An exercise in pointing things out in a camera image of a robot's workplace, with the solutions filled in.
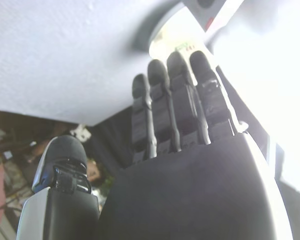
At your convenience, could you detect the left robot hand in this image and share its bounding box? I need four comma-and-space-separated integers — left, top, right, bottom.
16, 49, 295, 240

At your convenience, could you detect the white paper cup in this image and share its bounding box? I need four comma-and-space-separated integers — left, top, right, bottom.
148, 22, 215, 62

